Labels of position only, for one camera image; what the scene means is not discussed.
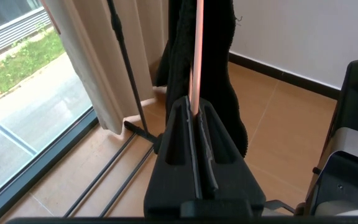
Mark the beige curtain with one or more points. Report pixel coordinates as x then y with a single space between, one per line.
98 62

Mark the black shorts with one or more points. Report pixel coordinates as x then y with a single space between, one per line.
219 62

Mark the black clothes rack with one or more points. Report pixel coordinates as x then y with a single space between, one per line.
126 59

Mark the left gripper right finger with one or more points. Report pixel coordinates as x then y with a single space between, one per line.
235 183

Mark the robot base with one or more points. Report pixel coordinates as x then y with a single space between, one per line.
350 174

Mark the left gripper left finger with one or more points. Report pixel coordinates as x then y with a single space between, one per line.
172 180

